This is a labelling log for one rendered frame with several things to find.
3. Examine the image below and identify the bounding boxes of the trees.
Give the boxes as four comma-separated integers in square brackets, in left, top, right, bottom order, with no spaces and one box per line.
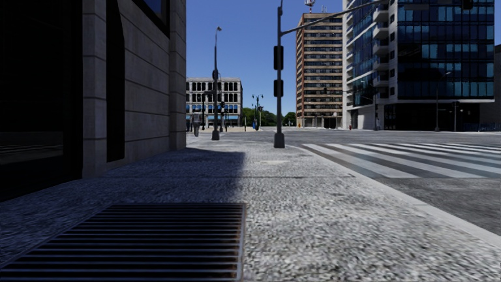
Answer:
[241,107,297,128]

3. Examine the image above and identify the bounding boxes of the pale concrete building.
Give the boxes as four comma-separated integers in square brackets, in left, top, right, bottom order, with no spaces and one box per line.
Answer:
[185,77,243,128]

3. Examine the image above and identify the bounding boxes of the dark building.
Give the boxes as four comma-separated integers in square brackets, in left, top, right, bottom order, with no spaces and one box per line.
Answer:
[479,44,501,132]

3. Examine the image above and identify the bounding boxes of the grey street lamp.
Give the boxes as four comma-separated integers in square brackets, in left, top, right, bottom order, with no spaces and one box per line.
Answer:
[433,71,452,133]
[211,26,222,142]
[251,93,264,131]

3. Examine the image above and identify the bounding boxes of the person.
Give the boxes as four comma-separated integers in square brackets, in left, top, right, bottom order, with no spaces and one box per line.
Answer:
[190,109,203,138]

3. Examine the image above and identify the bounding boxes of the tan concrete building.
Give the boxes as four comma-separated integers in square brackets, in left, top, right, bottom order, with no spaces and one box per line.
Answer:
[295,0,344,129]

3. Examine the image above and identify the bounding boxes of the glass tower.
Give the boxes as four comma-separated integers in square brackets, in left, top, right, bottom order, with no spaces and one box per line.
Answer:
[342,0,496,132]

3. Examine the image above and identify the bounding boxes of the grey stone building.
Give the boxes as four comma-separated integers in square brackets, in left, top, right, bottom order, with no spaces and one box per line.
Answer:
[0,0,190,203]

